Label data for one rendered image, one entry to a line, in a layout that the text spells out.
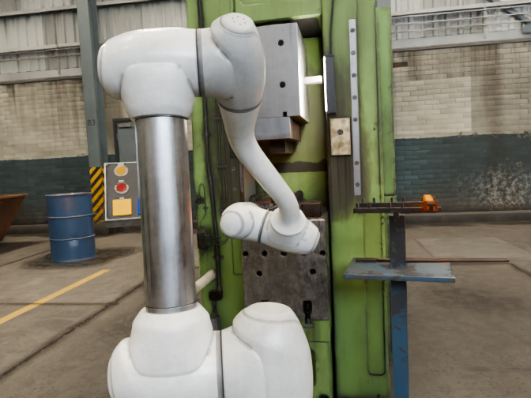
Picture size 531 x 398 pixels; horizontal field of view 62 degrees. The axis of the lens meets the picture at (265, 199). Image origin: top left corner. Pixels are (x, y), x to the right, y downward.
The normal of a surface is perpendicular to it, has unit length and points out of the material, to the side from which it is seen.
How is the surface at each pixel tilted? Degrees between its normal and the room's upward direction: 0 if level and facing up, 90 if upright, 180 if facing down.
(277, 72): 90
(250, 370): 80
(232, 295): 90
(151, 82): 91
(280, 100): 90
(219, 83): 139
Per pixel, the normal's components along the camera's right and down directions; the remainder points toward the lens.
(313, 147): -0.18, 0.09
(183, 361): 0.23, -0.14
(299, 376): 0.62, 0.00
